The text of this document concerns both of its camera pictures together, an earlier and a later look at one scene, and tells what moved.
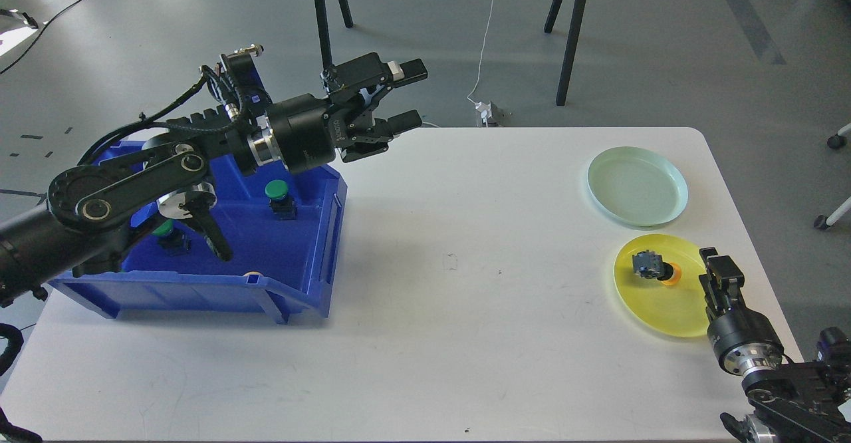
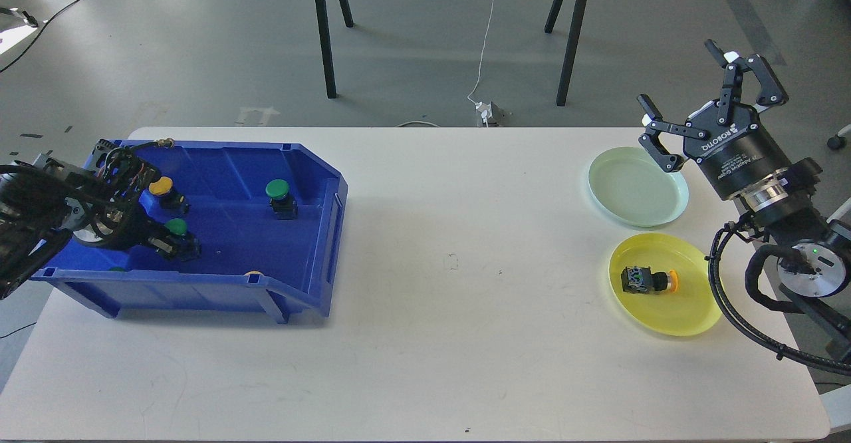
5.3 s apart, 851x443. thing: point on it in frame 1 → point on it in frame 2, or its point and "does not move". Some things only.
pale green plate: x=636 y=186 does not move
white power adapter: x=486 y=110 does not move
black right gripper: x=744 y=340 → x=738 y=155
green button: x=282 y=203 does not move
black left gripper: x=300 y=125 → x=121 y=221
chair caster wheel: x=836 y=142 does not move
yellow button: x=649 y=265 → x=641 y=280
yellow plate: x=677 y=309 does not move
